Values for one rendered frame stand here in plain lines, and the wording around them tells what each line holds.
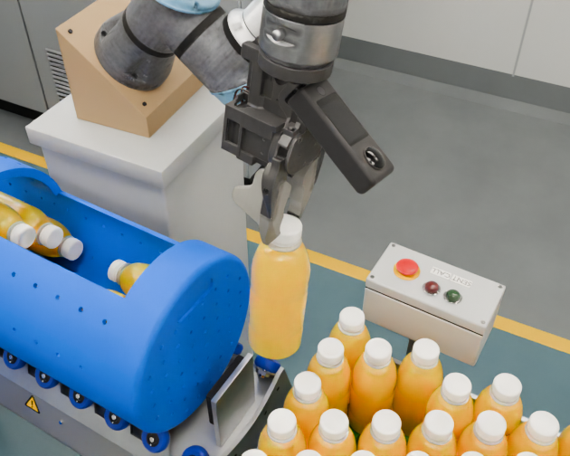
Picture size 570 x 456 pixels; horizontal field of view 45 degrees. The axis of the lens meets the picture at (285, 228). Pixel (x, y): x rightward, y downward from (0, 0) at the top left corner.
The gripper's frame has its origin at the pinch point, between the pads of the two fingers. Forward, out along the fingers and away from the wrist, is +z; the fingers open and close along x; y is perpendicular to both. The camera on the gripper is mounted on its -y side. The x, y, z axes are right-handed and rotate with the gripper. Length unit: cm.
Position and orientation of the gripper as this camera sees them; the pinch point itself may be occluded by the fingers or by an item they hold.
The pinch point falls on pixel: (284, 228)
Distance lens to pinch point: 75.5
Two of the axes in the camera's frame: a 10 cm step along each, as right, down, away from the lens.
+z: -1.4, 7.7, 6.2
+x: -5.5, 4.6, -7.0
